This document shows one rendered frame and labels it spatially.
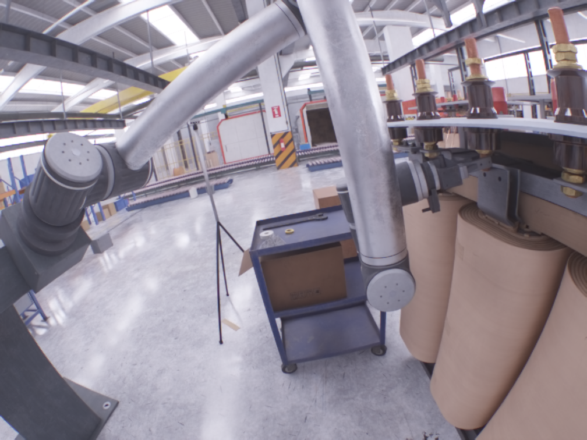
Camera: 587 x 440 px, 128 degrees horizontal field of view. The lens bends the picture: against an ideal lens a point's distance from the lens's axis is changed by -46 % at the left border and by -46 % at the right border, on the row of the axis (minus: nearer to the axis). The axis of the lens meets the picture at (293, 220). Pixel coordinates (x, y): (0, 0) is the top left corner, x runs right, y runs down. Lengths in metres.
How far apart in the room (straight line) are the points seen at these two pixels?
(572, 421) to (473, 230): 0.57
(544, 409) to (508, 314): 0.28
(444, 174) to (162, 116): 0.77
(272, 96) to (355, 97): 10.44
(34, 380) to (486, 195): 2.13
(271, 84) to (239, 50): 10.23
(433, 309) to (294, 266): 0.68
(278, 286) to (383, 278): 0.87
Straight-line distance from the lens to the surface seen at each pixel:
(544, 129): 0.42
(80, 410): 2.00
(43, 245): 0.98
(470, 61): 0.71
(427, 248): 1.09
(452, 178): 0.64
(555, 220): 0.75
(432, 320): 1.28
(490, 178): 0.75
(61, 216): 0.86
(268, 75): 11.07
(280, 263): 1.26
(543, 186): 0.70
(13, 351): 1.71
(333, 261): 1.29
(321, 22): 0.52
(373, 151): 0.47
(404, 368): 1.72
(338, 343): 1.71
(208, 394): 1.83
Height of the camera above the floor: 1.37
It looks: 19 degrees down
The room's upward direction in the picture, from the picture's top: 11 degrees counter-clockwise
